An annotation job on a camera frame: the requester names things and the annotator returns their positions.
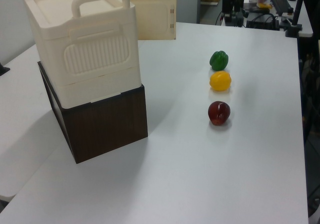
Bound cream cabinet door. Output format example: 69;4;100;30
129;0;178;41

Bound dark brown wooden box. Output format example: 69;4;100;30
37;61;149;164

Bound dark red toy apple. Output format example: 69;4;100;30
207;100;232;126

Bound yellow toy bell pepper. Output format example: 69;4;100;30
209;71;233;92

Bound green toy bell pepper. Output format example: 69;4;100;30
209;50;230;72

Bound black equipment stand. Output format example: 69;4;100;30
215;0;247;28

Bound black keyboard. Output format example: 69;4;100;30
269;0;294;16

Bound black clamp foot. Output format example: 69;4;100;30
0;62;11;77

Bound black pole with clamp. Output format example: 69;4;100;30
285;0;308;38

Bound cream plastic cabinet with handles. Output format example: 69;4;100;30
21;0;143;109

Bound black flat device with cables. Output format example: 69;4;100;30
245;13;280;30

